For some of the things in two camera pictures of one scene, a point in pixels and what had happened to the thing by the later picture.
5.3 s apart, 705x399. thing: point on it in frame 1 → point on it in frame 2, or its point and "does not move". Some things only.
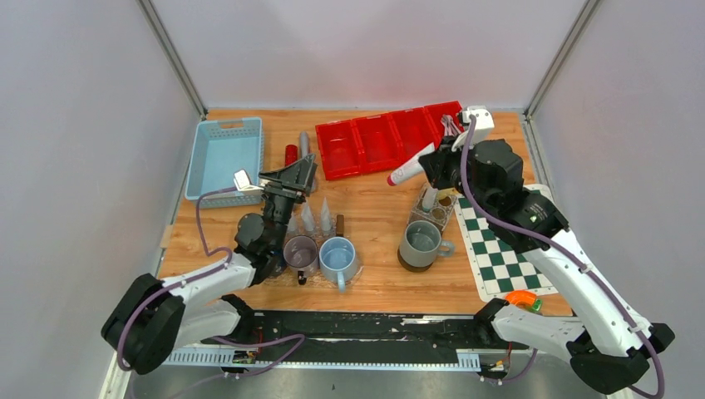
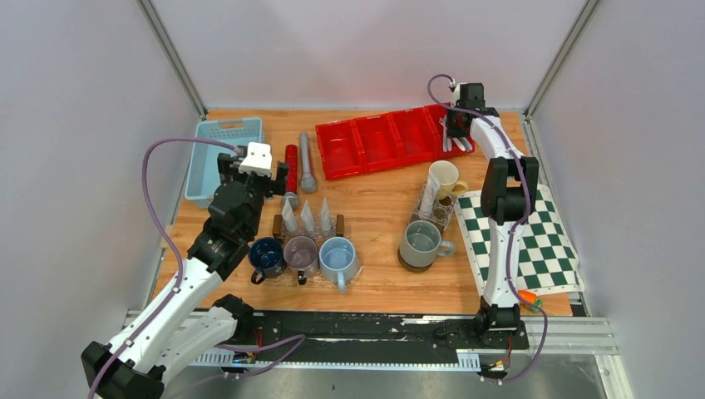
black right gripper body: (446, 172) → (453, 128)
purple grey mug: (301, 256) does not move
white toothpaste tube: (326, 220) does not move
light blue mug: (337, 261) does not move
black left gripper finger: (298, 176) → (225, 164)
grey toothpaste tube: (307, 216) does not move
